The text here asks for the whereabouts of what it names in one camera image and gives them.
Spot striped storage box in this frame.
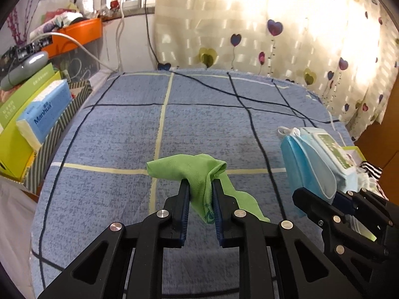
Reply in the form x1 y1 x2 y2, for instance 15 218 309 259
22 79 92 195

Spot blue face mask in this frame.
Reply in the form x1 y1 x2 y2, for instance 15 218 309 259
277 126 338 219

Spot black white striped cloth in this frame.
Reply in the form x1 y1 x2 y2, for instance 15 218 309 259
358 161 383 181

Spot black cable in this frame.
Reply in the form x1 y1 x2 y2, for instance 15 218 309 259
145 0 331 122

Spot blue plaid bed sheet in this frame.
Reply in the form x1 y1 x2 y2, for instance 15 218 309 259
29 68 356 299

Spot heart print curtain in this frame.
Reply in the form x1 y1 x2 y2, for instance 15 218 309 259
154 0 399 138

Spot white cable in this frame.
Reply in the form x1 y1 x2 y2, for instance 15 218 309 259
33 31 120 74
115 6 125 72

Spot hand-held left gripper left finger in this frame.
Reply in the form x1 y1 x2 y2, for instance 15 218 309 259
37 179 191 299

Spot blue tissue pack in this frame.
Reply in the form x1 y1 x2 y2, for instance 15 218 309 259
15 79 73 150

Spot lime green carton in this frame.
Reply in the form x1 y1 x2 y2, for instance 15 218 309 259
0 63 63 181

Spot colourful clutter pile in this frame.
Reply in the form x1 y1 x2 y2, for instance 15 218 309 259
29 3 100 35

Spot yellow-green box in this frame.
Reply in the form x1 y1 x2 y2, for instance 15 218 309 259
341 145 379 242

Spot red decorative branches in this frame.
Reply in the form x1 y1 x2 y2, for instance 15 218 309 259
6 8 27 46

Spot wooden wardrobe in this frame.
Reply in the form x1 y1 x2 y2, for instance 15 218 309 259
354 78 399 200

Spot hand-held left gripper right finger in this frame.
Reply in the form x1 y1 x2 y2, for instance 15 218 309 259
212 179 364 299

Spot green cloth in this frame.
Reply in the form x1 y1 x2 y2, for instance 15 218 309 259
146 153 271 225

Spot pale blue wet wipes pack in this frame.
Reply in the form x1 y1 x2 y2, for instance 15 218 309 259
299 127 359 194

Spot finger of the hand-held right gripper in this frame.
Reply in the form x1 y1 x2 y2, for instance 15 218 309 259
292 187 387 259
333 188 399 246

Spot grey case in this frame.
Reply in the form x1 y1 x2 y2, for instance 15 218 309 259
0 51 50 91

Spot orange tray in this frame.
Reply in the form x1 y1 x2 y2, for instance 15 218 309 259
40 17 103 58

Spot black power strip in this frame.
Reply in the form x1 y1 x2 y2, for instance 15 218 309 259
15 36 53 61

